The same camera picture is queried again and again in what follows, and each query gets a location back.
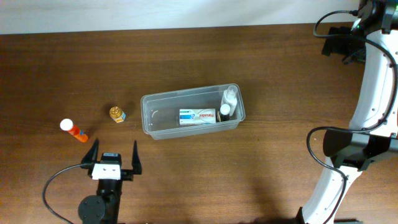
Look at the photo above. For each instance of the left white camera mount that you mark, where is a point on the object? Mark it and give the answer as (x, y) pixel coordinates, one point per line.
(106, 171)

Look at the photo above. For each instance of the clear plastic container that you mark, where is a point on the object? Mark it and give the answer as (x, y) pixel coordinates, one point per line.
(161, 112)

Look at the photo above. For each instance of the orange bottle white cap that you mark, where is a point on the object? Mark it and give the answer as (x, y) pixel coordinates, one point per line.
(68, 126)

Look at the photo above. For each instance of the white spray bottle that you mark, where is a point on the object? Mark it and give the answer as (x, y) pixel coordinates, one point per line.
(230, 98)

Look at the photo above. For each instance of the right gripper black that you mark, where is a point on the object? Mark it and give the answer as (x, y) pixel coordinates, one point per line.
(334, 43)

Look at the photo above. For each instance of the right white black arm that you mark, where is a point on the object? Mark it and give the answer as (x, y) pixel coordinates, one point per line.
(372, 132)

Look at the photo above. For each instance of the gold lid balm jar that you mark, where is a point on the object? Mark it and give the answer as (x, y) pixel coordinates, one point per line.
(117, 114)

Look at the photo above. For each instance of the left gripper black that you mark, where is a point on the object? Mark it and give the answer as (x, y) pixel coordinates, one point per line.
(128, 173)

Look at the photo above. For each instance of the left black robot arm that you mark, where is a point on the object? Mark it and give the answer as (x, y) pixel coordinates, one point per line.
(103, 206)

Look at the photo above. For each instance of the white blue medicine box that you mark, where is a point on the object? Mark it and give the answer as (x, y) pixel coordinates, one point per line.
(189, 117)

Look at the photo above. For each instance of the dark bottle white cap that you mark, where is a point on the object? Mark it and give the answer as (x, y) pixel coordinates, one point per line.
(223, 113)

